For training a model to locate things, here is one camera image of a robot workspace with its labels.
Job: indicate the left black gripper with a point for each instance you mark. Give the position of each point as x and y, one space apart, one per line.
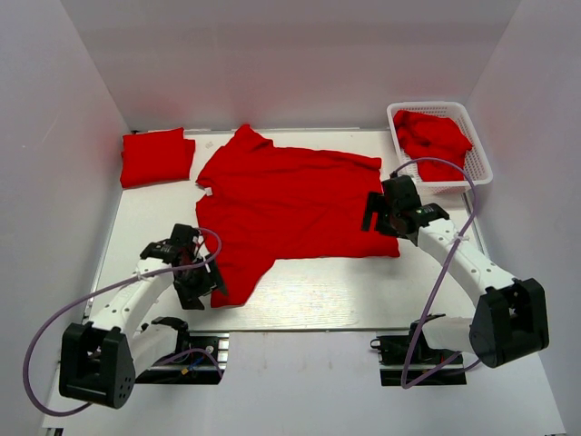
211 280

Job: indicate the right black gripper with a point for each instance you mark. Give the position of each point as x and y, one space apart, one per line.
376 204

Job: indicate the red t shirt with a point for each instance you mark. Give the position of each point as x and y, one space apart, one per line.
266 203
156 157

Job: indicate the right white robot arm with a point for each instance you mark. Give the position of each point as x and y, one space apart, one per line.
510 320

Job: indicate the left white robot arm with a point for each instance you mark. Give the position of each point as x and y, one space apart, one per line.
102 358

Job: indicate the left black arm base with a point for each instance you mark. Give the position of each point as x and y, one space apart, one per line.
197 359

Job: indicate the red shirts in basket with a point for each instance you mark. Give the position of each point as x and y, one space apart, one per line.
424 135

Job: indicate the white plastic basket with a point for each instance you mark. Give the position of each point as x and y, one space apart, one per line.
476 164

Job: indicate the folded red t shirt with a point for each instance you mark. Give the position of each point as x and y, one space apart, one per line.
156 157

